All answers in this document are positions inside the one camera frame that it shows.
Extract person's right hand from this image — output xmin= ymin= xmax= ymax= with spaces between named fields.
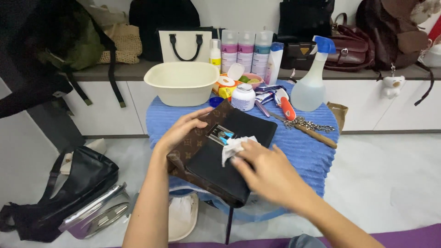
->
xmin=229 ymin=139 xmax=313 ymax=211

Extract person's left hand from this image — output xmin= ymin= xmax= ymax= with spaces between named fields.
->
xmin=154 ymin=107 xmax=214 ymax=158

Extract white wipe cloth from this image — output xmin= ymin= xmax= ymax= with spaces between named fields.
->
xmin=221 ymin=136 xmax=258 ymax=168

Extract brown and black handbag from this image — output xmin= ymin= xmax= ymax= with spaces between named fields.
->
xmin=166 ymin=99 xmax=278 ymax=209

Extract blue ribbed towel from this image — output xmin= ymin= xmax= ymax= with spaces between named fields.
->
xmin=146 ymin=80 xmax=340 ymax=222

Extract cream plastic basin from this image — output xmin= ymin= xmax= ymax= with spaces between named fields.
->
xmin=144 ymin=61 xmax=220 ymax=107

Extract black table leg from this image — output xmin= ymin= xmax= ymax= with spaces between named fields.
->
xmin=225 ymin=206 xmax=235 ymax=245

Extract purple slim tool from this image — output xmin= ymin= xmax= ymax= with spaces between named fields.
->
xmin=254 ymin=100 xmax=271 ymax=118

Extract orange container white lid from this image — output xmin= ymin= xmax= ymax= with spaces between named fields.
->
xmin=212 ymin=63 xmax=245 ymax=101

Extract person's grey trouser knee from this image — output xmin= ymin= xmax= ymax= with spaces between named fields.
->
xmin=288 ymin=234 xmax=327 ymax=248

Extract white round jar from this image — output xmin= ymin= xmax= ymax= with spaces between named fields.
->
xmin=231 ymin=84 xmax=256 ymax=112

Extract white cabinet grey ledge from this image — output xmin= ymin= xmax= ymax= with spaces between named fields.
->
xmin=61 ymin=59 xmax=441 ymax=139

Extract blue and white sachets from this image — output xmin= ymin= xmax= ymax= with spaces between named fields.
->
xmin=255 ymin=84 xmax=287 ymax=104

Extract small white bottle yellow label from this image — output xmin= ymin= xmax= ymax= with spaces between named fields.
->
xmin=209 ymin=39 xmax=222 ymax=74

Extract white plastic tray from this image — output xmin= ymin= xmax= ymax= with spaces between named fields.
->
xmin=168 ymin=192 xmax=200 ymax=242

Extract green lime pieces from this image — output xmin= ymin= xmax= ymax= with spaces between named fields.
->
xmin=238 ymin=75 xmax=261 ymax=85

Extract brown paper bag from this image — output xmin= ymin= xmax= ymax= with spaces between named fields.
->
xmin=326 ymin=101 xmax=349 ymax=134

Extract pink bowl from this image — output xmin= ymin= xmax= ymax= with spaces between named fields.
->
xmin=241 ymin=73 xmax=264 ymax=91

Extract spray bottle blue trigger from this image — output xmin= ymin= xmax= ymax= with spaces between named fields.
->
xmin=290 ymin=35 xmax=337 ymax=112

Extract clear-capped bottle pink label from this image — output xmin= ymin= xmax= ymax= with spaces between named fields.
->
xmin=237 ymin=31 xmax=256 ymax=74
xmin=221 ymin=30 xmax=239 ymax=74

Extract beige woven bag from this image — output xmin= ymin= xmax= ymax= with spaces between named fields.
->
xmin=77 ymin=0 xmax=143 ymax=65

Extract white bottle blue cap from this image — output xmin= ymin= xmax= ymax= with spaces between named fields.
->
xmin=265 ymin=42 xmax=285 ymax=86

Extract silver clear bag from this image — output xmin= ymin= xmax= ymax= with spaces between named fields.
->
xmin=58 ymin=182 xmax=131 ymax=240

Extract clear-capped bottle blue label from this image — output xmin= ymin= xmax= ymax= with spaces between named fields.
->
xmin=251 ymin=30 xmax=274 ymax=79

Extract black rounded bag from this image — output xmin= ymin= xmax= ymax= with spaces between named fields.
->
xmin=129 ymin=0 xmax=201 ymax=62

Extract black bag gold triangle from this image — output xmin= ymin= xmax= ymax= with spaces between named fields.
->
xmin=280 ymin=42 xmax=318 ymax=71

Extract maroon leather handbag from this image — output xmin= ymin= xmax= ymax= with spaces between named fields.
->
xmin=323 ymin=13 xmax=376 ymax=72

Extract purple mat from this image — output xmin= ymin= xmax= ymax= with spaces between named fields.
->
xmin=103 ymin=223 xmax=441 ymax=248

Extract black and green backpack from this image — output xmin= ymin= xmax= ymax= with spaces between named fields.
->
xmin=0 ymin=0 xmax=127 ymax=120

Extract black square handbag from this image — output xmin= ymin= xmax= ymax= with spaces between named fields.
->
xmin=277 ymin=0 xmax=335 ymax=44

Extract brown backpack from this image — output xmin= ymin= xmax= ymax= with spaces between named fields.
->
xmin=356 ymin=0 xmax=435 ymax=107

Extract white rounded bag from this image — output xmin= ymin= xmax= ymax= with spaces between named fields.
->
xmin=418 ymin=34 xmax=441 ymax=68

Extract beige plush toy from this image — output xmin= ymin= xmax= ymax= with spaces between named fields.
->
xmin=409 ymin=0 xmax=441 ymax=25

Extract wooden handled knife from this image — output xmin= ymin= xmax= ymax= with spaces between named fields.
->
xmin=268 ymin=110 xmax=338 ymax=149

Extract silver metal chain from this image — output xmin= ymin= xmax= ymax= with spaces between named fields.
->
xmin=283 ymin=116 xmax=336 ymax=133

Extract orange handled brush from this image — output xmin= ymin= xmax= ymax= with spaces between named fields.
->
xmin=274 ymin=88 xmax=296 ymax=121

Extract white tote bag black handles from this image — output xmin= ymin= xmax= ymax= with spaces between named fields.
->
xmin=158 ymin=30 xmax=213 ymax=63

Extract white bear keychain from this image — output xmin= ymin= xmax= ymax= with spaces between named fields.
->
xmin=381 ymin=63 xmax=406 ymax=100

